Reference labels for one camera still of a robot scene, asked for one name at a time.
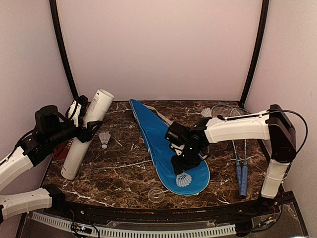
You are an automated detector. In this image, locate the blue badminton racket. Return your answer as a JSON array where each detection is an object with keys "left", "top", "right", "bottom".
[
  {"left": 233, "top": 108, "right": 249, "bottom": 199},
  {"left": 211, "top": 104, "right": 242, "bottom": 193}
]

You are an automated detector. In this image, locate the small circuit board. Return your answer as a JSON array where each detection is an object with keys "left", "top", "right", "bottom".
[{"left": 71, "top": 223, "right": 92, "bottom": 235}]

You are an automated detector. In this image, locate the clear plastic tube lid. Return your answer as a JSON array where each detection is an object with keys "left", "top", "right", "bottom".
[{"left": 148, "top": 188, "right": 165, "bottom": 203}]

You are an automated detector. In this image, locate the white shuttlecock tube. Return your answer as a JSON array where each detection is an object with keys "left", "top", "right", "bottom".
[{"left": 61, "top": 89, "right": 114, "bottom": 180}]

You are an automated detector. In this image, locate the blue badminton racket right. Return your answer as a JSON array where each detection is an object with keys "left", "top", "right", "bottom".
[{"left": 233, "top": 108, "right": 249, "bottom": 199}]

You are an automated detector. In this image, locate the red embroidered round pouch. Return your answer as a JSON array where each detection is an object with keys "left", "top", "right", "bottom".
[{"left": 53, "top": 141, "right": 72, "bottom": 162}]

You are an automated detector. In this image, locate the white shuttlecock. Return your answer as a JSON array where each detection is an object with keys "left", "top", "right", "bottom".
[
  {"left": 99, "top": 132, "right": 111, "bottom": 149},
  {"left": 176, "top": 172, "right": 192, "bottom": 187},
  {"left": 201, "top": 108, "right": 212, "bottom": 118}
]

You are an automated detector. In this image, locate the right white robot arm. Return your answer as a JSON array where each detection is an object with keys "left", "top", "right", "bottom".
[{"left": 165, "top": 104, "right": 299, "bottom": 215}]

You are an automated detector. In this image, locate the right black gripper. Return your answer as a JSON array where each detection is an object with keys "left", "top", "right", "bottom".
[{"left": 171, "top": 144, "right": 203, "bottom": 174}]

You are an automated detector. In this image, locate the blue badminton racket left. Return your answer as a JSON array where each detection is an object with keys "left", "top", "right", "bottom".
[{"left": 211, "top": 104, "right": 242, "bottom": 193}]

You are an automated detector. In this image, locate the black front table rail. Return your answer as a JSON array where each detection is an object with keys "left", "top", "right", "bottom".
[{"left": 44, "top": 201, "right": 281, "bottom": 225}]

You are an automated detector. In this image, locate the black corner post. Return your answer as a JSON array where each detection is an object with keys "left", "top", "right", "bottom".
[
  {"left": 238, "top": 0, "right": 269, "bottom": 107},
  {"left": 49, "top": 0, "right": 79, "bottom": 99}
]

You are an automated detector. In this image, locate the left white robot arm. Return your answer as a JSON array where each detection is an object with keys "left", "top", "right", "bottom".
[{"left": 0, "top": 92, "right": 113, "bottom": 221}]

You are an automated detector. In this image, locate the black left corner post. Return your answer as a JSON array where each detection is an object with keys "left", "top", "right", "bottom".
[{"left": 49, "top": 0, "right": 79, "bottom": 99}]

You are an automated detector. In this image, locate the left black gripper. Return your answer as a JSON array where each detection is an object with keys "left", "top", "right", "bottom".
[{"left": 47, "top": 112, "right": 103, "bottom": 149}]

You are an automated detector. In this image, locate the blue racket bag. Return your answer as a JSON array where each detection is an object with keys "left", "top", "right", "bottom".
[{"left": 129, "top": 99, "right": 210, "bottom": 196}]

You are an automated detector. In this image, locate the black right corner post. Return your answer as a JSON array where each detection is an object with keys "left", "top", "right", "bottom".
[{"left": 238, "top": 0, "right": 269, "bottom": 107}]

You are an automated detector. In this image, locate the white slotted cable duct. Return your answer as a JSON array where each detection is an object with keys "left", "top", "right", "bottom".
[{"left": 32, "top": 212, "right": 236, "bottom": 238}]

